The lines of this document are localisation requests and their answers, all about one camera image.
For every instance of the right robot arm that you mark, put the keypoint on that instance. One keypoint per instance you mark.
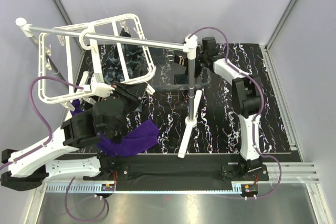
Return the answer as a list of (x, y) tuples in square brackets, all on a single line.
[(247, 103)]

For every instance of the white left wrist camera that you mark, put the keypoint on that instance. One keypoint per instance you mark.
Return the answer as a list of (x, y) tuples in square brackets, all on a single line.
[(96, 86)]

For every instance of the white clip drying hanger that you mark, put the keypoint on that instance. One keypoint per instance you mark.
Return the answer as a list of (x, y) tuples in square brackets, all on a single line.
[(79, 60)]

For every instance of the black striped sock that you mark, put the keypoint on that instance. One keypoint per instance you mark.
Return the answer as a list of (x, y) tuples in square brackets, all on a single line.
[(182, 61)]

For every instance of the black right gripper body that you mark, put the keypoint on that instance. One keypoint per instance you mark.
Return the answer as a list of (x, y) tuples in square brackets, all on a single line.
[(202, 56)]

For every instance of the metal hanging rack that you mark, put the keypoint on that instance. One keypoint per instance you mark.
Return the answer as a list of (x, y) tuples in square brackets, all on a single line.
[(88, 34)]

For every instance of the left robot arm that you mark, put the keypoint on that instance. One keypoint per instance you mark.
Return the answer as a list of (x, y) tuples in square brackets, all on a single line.
[(28, 168)]

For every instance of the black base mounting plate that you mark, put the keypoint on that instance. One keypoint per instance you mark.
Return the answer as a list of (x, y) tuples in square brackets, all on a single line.
[(168, 172)]

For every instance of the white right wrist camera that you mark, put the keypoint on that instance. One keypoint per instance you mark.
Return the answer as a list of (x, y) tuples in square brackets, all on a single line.
[(191, 41)]

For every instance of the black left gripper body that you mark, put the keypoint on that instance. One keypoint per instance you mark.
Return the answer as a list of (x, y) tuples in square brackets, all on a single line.
[(124, 91)]

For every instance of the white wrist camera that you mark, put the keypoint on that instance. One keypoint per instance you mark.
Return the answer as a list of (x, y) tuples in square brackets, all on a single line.
[(96, 86), (191, 41)]

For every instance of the purple fleece sock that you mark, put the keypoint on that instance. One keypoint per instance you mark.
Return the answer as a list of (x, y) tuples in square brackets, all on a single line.
[(131, 142)]

